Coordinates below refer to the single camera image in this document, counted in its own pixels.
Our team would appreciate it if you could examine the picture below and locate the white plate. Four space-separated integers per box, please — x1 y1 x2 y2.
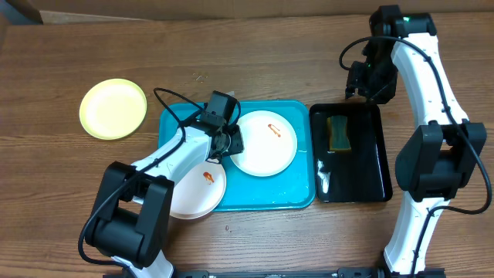
231 110 297 177
170 161 226 220

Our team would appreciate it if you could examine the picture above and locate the orange green sponge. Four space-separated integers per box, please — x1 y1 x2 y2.
327 115 351 152

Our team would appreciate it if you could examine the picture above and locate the yellow plate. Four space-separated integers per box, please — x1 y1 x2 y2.
79 79 147 140

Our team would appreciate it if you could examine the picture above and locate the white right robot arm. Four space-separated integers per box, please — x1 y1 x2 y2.
345 5 492 277

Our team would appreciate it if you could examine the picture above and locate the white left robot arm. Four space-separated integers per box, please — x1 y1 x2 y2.
78 111 243 277

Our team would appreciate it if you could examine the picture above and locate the turquoise plastic tray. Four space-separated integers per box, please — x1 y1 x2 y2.
157 100 317 212

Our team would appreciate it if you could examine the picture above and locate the black water tray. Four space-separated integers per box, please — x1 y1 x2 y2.
310 103 393 202

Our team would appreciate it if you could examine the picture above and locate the brown cardboard backboard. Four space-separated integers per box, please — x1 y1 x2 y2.
1 0 493 22

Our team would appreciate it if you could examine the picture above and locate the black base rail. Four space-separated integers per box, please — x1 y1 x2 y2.
175 266 447 278

